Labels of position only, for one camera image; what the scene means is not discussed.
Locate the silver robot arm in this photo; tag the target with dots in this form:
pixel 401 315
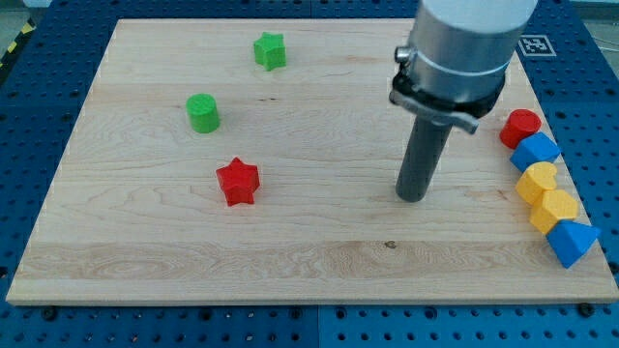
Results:
pixel 452 68

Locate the red star block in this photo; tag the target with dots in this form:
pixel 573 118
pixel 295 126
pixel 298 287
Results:
pixel 238 182

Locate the green star block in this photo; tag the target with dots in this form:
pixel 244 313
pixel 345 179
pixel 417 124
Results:
pixel 270 51

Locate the light wooden board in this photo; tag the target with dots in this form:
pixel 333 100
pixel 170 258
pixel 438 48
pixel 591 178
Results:
pixel 135 214

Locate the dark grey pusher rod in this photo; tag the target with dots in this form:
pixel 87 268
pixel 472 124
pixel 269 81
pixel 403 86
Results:
pixel 425 146

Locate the green cylinder block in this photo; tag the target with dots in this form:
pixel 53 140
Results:
pixel 203 113

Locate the red cylinder block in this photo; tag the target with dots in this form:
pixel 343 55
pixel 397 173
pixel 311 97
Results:
pixel 520 124

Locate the yellow heart block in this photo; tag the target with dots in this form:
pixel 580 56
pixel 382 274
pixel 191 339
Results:
pixel 537 178

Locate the blue cube block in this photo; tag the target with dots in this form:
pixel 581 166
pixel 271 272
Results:
pixel 534 148

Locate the yellow hexagon block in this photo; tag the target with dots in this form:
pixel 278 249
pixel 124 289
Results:
pixel 552 207

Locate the white fiducial marker tag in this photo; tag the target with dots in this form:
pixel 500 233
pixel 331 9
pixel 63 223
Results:
pixel 536 46

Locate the blue triangle block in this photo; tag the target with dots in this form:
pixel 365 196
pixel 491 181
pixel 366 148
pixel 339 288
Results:
pixel 570 240

